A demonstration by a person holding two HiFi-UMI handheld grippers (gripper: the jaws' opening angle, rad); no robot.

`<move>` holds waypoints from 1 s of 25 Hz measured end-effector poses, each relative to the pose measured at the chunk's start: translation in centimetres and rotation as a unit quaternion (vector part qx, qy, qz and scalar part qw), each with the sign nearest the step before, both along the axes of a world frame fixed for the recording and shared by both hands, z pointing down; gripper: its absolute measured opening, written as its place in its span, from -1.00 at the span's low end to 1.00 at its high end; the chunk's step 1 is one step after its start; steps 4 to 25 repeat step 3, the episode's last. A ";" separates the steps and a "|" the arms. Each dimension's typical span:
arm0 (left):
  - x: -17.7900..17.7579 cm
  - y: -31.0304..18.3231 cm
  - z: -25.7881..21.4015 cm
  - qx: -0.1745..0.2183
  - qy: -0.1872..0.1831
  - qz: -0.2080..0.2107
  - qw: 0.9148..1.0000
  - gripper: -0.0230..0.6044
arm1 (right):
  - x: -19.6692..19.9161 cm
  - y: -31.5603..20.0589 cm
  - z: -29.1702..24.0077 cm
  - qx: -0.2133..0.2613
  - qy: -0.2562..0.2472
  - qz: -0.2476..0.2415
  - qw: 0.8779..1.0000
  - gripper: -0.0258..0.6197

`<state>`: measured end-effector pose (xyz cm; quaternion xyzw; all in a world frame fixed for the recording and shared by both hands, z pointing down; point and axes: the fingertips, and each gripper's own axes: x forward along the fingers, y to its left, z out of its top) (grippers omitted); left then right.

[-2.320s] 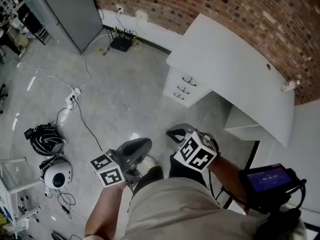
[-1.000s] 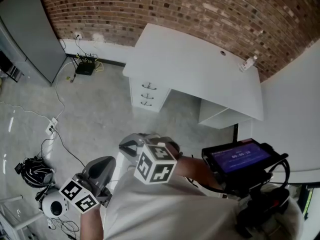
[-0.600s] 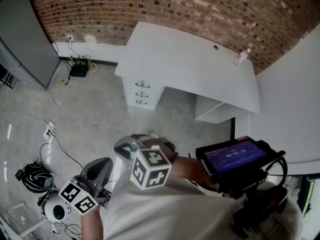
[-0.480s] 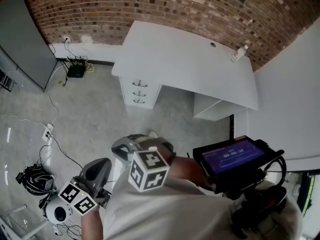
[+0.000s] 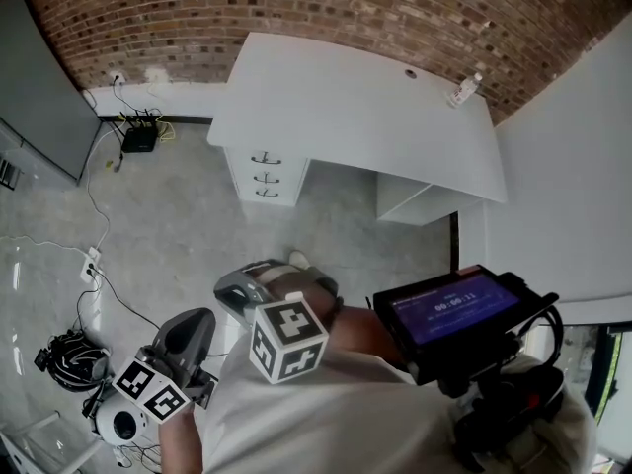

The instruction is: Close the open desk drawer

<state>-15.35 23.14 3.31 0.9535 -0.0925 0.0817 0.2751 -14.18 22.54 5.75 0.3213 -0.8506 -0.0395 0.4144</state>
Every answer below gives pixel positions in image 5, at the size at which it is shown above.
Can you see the window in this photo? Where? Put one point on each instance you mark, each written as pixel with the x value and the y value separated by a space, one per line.
pixel 600 368

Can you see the black router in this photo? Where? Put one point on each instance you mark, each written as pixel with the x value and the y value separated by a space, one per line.
pixel 139 138

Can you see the person's right hand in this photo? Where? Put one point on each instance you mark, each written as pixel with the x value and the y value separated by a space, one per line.
pixel 301 284

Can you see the white power strip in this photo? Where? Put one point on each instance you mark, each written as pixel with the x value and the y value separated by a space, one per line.
pixel 91 264

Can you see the grey cabinet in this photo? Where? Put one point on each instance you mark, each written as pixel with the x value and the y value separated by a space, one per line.
pixel 39 97

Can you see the white wall outlet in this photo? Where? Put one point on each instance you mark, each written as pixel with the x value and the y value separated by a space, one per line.
pixel 117 76

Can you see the person's white shoe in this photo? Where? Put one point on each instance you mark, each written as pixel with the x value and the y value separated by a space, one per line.
pixel 299 259

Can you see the white desk drawer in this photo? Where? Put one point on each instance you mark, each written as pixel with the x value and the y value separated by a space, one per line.
pixel 249 195
pixel 247 180
pixel 247 158

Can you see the black chest camera rig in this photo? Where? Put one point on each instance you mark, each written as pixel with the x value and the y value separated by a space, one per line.
pixel 513 403

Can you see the person's white shirt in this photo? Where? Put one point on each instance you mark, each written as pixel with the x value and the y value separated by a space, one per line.
pixel 321 427

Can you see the black monitor screen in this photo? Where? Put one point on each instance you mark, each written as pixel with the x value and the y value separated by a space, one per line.
pixel 449 309

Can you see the white desk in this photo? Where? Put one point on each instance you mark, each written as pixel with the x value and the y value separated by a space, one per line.
pixel 345 116

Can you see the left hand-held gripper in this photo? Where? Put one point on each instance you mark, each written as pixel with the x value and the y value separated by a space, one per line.
pixel 173 353

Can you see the black wristband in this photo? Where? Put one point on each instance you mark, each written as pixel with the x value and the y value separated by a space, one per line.
pixel 337 311

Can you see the white round camera device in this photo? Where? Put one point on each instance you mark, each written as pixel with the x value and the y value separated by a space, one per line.
pixel 121 422

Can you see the person's left forearm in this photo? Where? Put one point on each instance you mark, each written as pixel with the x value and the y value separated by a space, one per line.
pixel 178 437

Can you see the clear plastic bottle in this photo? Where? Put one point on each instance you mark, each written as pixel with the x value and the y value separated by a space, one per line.
pixel 464 89

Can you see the person's right forearm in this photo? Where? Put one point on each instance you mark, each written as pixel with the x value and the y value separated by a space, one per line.
pixel 368 336

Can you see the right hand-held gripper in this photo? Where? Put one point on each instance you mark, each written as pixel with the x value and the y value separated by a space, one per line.
pixel 289 339

